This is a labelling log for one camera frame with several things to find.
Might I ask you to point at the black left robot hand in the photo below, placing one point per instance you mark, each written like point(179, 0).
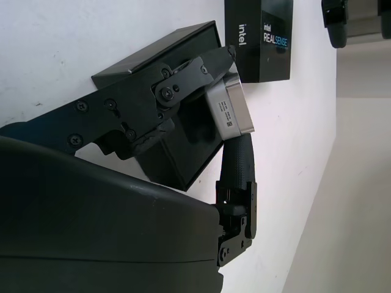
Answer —
point(336, 24)

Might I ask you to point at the black RealSense box lid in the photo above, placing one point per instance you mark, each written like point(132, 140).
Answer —
point(259, 39)

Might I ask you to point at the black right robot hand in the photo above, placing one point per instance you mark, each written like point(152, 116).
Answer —
point(91, 229)

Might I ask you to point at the small silver depth camera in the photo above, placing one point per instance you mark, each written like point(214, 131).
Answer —
point(235, 113)

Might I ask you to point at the black camera box base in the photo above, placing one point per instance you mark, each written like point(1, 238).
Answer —
point(183, 155)

